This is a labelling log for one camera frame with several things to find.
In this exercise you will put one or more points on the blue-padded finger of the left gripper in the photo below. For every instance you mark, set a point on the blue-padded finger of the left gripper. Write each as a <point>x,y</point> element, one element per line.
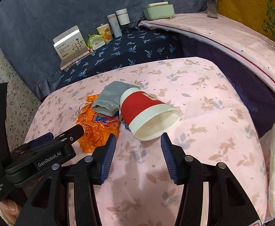
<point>42,139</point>

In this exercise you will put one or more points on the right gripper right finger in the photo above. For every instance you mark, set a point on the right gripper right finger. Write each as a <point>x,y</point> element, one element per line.
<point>228,203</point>

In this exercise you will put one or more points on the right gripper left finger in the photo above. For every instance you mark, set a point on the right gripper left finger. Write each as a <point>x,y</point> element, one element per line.
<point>48,203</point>

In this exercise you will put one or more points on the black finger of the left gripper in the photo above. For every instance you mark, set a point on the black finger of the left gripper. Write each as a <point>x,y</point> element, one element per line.
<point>71,135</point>

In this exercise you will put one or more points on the orange plastic wrapper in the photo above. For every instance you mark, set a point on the orange plastic wrapper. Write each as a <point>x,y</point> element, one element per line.
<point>97,127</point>

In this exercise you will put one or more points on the grey drawstring pouch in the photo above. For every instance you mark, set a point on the grey drawstring pouch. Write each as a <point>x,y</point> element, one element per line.
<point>108,101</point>

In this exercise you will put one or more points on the red and white paper cup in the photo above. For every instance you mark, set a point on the red and white paper cup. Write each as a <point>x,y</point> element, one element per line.
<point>146,116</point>

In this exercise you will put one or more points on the person's left hand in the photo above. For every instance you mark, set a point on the person's left hand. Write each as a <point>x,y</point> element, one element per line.
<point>9,211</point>

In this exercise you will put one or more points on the pink rabbit-print tablecloth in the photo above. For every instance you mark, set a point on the pink rabbit-print tablecloth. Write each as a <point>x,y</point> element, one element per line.
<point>215,127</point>

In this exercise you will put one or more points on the white floral card box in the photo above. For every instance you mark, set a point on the white floral card box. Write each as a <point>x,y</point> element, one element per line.
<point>70,46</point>

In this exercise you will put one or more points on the small green white packet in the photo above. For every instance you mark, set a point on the small green white packet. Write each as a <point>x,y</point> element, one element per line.
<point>95,41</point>

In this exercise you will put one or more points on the dark purple cloth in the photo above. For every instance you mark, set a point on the dark purple cloth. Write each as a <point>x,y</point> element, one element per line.
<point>253,92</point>

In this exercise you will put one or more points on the orange patterned tin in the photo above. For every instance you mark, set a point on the orange patterned tin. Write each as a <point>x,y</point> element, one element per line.
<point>105,31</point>

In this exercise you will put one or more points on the navy floral cloth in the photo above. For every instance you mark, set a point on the navy floral cloth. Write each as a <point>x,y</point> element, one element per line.
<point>142,45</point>

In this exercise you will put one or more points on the blue-grey sofa cover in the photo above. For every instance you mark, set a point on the blue-grey sofa cover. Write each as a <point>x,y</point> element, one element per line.
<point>28,27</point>

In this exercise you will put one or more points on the tall white tube bottle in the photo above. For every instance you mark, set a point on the tall white tube bottle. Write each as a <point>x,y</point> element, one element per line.
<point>114,23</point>

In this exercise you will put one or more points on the white cylindrical jar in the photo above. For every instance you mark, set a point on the white cylindrical jar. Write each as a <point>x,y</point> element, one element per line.
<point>123,17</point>

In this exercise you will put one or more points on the mint green tissue box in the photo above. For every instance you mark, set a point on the mint green tissue box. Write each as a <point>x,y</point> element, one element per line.
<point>159,10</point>

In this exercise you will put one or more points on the pale pink dotted cloth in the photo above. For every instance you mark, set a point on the pale pink dotted cloth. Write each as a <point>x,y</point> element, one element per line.
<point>252,49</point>

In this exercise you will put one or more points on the mustard yellow backdrop cloth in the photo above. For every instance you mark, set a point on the mustard yellow backdrop cloth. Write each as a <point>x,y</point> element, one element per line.
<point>248,12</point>

